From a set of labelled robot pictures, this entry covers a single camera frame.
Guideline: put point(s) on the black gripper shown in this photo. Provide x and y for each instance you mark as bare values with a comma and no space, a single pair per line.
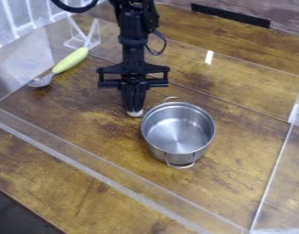
134,72

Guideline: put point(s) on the white red toy mushroom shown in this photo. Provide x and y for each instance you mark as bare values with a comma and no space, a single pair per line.
135,114

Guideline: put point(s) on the silver metal pot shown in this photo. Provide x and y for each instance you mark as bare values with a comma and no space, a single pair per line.
178,130

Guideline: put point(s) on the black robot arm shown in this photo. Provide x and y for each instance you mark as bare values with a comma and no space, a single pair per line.
138,20

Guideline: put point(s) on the clear acrylic stand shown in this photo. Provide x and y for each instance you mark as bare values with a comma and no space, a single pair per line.
80,39

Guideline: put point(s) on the black strip on table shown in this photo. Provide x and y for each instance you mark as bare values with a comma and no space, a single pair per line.
246,19

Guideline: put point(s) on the green handled metal spoon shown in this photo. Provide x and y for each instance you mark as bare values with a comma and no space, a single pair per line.
66,64

